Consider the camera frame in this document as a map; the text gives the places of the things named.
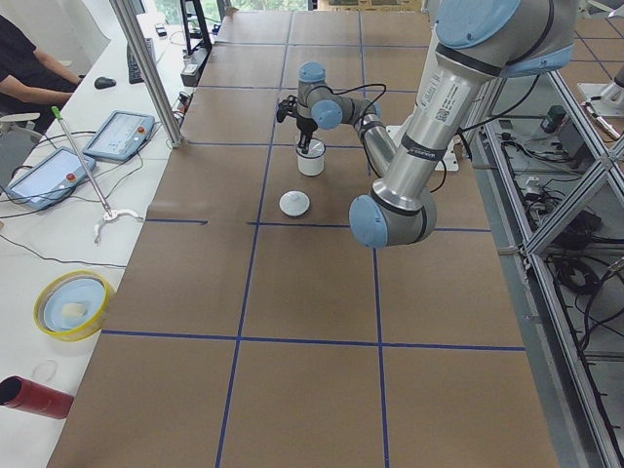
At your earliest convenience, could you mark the aluminium side frame rail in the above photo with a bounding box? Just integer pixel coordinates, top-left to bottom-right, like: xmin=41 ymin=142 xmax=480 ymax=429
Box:
xmin=470 ymin=60 xmax=623 ymax=467

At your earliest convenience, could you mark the aluminium frame post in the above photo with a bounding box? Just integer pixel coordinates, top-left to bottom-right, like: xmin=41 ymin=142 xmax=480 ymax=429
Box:
xmin=109 ymin=0 xmax=182 ymax=148

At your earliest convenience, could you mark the reacher grabber stick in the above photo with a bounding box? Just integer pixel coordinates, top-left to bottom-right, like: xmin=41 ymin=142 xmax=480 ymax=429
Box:
xmin=52 ymin=105 xmax=144 ymax=245

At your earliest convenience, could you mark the teach pendant tablet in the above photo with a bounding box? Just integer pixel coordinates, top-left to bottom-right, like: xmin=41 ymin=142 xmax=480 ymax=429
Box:
xmin=6 ymin=147 xmax=87 ymax=210
xmin=83 ymin=110 xmax=155 ymax=162

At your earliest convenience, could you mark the near teach pendant tablet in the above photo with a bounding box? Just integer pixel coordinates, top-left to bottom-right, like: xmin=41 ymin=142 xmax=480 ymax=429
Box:
xmin=6 ymin=147 xmax=87 ymax=210

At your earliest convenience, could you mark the black computer mouse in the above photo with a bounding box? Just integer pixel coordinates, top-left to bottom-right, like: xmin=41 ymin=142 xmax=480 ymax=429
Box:
xmin=94 ymin=77 xmax=116 ymax=90

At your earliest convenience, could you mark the seated person black shirt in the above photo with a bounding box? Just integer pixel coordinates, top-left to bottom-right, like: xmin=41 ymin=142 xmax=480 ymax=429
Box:
xmin=1 ymin=17 xmax=82 ymax=134

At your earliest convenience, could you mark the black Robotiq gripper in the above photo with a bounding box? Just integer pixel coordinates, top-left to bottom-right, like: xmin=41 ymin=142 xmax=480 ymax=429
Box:
xmin=296 ymin=116 xmax=316 ymax=154

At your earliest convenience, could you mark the black keyboard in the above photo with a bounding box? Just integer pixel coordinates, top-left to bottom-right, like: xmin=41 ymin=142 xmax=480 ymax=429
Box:
xmin=126 ymin=45 xmax=143 ymax=84

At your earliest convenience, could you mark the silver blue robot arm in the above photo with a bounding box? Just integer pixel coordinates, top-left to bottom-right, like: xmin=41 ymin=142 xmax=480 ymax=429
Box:
xmin=291 ymin=1 xmax=578 ymax=249

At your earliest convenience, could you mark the far teach pendant tablet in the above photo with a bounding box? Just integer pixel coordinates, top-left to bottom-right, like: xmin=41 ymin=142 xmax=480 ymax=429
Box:
xmin=83 ymin=110 xmax=155 ymax=162

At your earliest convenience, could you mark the white ceramic lid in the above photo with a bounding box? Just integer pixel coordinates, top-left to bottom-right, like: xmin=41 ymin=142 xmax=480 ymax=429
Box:
xmin=279 ymin=190 xmax=310 ymax=217

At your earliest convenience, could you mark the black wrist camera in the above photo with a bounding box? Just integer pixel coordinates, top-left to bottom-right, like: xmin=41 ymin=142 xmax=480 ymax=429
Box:
xmin=276 ymin=95 xmax=297 ymax=123

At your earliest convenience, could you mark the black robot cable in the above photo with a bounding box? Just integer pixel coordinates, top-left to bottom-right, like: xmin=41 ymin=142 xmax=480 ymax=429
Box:
xmin=329 ymin=83 xmax=389 ymax=129

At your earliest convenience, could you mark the clear plastic funnel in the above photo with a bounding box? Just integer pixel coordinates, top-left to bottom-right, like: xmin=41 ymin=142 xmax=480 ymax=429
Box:
xmin=296 ymin=138 xmax=326 ymax=159

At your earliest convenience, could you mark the white enamel mug blue rim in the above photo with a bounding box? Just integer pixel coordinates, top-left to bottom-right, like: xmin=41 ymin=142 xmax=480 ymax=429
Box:
xmin=297 ymin=154 xmax=325 ymax=176

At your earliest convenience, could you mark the yellow blue bowl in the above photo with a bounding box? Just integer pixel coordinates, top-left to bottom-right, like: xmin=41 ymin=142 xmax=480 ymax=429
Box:
xmin=33 ymin=270 xmax=116 ymax=342

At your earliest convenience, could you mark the red cylinder tube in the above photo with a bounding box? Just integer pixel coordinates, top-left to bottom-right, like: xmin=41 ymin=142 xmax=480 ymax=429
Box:
xmin=1 ymin=375 xmax=74 ymax=419

